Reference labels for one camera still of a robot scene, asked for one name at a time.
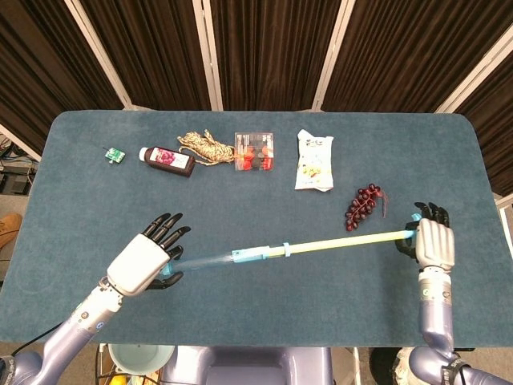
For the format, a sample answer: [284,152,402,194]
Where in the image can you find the white partition frame post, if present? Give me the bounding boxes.
[310,0,356,112]
[192,0,224,111]
[63,0,135,110]
[0,123,41,162]
[434,23,513,116]

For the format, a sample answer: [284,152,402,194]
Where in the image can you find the purple robot torso base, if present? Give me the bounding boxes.
[160,345,333,385]

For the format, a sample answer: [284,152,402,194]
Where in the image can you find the dark red plastic grape bunch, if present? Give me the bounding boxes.
[344,183,390,233]

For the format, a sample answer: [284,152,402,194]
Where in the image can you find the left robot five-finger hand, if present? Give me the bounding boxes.
[106,212,192,298]

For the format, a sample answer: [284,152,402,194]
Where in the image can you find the black trash bin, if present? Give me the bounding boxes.
[368,346,408,385]

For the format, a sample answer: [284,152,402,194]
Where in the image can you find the dark brown labelled bottle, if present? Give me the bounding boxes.
[138,146,196,178]

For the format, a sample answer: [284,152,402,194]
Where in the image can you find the black electronics box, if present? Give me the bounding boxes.
[0,172,31,196]

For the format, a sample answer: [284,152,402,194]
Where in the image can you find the small green circuit board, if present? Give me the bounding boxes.
[103,146,126,165]

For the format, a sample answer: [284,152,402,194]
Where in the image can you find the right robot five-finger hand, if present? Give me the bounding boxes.
[394,201,456,270]

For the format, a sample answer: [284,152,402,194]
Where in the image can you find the clear box red black pieces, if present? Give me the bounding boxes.
[233,131,276,172]

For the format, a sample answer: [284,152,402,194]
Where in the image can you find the white snack bag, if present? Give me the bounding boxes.
[294,129,335,193]

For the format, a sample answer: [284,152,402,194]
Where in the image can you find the blue felt table mat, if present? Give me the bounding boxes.
[0,110,513,349]

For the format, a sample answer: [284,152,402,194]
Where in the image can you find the pale green plastic basin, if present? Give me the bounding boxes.
[107,343,176,375]

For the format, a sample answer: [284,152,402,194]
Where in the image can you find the white crumpled bin bag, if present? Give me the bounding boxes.
[394,346,412,385]

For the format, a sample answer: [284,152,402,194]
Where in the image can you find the dark brown pleated curtain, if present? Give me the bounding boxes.
[0,0,123,156]
[210,0,344,112]
[79,0,212,111]
[456,51,513,197]
[322,0,513,113]

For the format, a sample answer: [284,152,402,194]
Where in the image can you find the yellow black rope bundle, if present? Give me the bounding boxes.
[176,128,236,167]

